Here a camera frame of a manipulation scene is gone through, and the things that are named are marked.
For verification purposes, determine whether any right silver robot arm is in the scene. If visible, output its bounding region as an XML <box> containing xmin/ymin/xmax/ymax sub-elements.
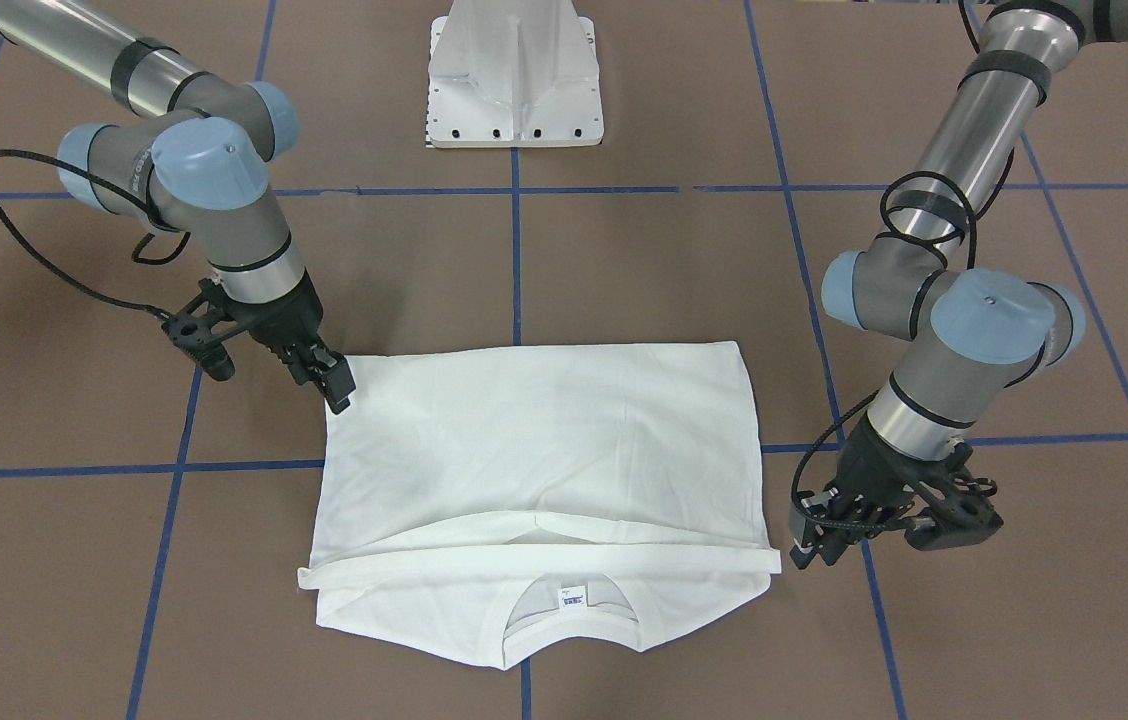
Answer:
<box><xmin>0</xmin><ymin>1</ymin><xmax>355</xmax><ymax>411</ymax></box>

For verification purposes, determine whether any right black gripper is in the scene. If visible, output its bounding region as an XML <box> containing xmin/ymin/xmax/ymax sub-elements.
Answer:
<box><xmin>244</xmin><ymin>275</ymin><xmax>356</xmax><ymax>415</ymax></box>

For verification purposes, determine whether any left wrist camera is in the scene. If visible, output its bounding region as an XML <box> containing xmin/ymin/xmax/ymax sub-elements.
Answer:
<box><xmin>904</xmin><ymin>441</ymin><xmax>1004</xmax><ymax>551</ymax></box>

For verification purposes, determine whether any white printed t-shirt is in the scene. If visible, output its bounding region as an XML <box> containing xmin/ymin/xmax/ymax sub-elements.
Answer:
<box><xmin>296</xmin><ymin>341</ymin><xmax>782</xmax><ymax>670</ymax></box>

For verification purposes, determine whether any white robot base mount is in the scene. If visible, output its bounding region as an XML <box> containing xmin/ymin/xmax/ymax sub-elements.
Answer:
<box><xmin>424</xmin><ymin>1</ymin><xmax>605</xmax><ymax>149</ymax></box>

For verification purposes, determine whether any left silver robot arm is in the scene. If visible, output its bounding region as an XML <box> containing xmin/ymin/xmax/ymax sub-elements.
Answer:
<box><xmin>299</xmin><ymin>1</ymin><xmax>1120</xmax><ymax>588</ymax></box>

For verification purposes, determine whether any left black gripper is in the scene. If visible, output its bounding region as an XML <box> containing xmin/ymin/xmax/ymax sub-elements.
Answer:
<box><xmin>788</xmin><ymin>418</ymin><xmax>958</xmax><ymax>570</ymax></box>

